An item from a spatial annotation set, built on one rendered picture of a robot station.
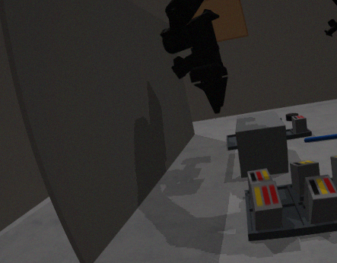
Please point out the blue rod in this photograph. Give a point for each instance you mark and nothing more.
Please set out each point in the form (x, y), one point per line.
(320, 138)

